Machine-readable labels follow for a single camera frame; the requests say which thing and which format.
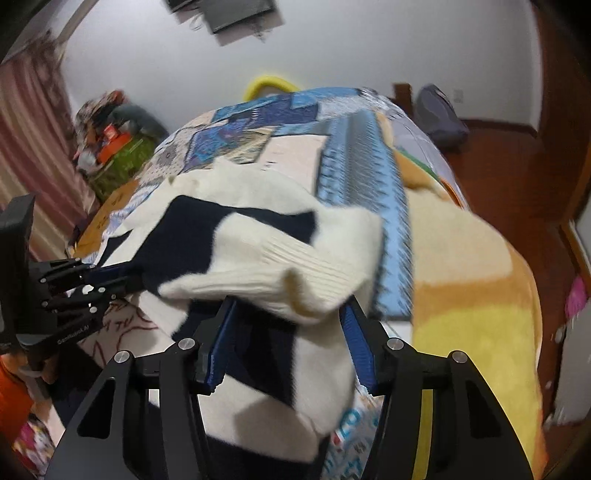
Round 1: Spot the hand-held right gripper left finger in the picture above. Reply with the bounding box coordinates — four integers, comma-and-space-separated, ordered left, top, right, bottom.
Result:
44, 296, 240, 480

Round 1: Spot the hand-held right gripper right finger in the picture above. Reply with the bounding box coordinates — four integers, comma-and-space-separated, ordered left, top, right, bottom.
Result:
339, 298, 534, 480

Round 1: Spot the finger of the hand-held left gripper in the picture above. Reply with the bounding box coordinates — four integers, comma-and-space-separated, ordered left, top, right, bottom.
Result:
41, 285, 129, 319
39, 259, 144, 290

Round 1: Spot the cream and navy knit sweater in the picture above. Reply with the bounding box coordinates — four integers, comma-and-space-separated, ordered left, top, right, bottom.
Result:
95, 159, 386, 464

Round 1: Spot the person's left forearm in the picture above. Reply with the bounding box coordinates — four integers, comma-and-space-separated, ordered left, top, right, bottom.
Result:
0, 356, 36, 422

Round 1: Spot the pile of patterned clothes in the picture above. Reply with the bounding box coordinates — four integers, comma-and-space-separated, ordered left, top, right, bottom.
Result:
74, 90, 129, 136

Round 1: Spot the bamboo lap table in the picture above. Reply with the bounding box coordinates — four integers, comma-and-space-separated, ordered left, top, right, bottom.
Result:
74, 178, 141, 252

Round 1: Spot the green fabric storage bag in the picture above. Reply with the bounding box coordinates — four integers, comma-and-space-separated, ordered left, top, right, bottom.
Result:
88, 134, 158, 202

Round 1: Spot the yellow orange fleece blanket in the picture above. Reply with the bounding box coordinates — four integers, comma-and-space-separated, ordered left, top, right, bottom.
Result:
383, 111, 548, 480

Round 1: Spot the striped pink beige curtain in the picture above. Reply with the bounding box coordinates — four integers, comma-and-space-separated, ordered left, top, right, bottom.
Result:
0, 39, 100, 259

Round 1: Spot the orange box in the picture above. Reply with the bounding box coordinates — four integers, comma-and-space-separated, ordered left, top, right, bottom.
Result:
98, 124, 133, 161

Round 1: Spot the grey plush pillow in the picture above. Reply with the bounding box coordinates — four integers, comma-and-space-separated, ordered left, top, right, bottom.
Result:
113, 104, 170, 140

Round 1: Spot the blue patchwork blanket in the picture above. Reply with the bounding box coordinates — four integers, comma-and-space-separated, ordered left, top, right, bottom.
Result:
60, 85, 467, 480

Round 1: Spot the pink object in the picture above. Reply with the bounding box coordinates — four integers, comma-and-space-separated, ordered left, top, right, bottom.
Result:
566, 276, 588, 320

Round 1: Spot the grey backpack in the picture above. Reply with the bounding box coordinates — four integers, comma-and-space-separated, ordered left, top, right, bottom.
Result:
416, 84, 470, 150

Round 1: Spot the yellow foam tube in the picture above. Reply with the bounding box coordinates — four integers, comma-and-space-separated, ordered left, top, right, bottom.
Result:
243, 75, 302, 100

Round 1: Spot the wooden bed post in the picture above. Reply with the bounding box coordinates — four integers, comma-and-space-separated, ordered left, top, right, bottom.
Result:
392, 82, 413, 114

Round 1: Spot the small black wall monitor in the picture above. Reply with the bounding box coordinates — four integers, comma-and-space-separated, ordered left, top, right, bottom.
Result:
205, 0, 278, 34

